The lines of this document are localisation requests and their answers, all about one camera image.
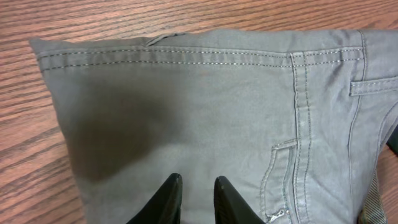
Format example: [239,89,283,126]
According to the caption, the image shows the grey shorts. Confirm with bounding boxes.
[30,30,397,223]

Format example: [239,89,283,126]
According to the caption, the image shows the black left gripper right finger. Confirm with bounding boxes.
[213,176,264,224]

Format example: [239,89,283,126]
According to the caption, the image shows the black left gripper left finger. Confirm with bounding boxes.
[127,173,183,224]

